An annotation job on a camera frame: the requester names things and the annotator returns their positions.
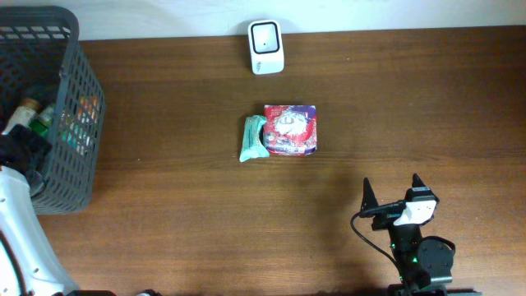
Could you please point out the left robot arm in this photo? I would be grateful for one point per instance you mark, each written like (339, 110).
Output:
(29, 265)

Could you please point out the red purple snack bag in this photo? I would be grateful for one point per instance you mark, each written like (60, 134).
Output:
(290, 129)

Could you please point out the dark grey plastic basket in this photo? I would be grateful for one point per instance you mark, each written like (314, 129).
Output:
(41, 58)

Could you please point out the green lid jar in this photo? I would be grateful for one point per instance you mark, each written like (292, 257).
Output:
(43, 121)

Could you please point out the mint toilet tissue pack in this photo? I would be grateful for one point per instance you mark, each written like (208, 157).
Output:
(252, 146)

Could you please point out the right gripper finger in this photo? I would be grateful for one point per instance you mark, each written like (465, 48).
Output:
(369, 201)
(416, 181)

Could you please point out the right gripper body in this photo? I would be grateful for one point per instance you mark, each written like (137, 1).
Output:
(400, 236)

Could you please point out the white bamboo print tube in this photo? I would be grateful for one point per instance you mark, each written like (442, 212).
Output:
(23, 115)

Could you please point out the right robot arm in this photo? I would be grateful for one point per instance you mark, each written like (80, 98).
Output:
(424, 264)

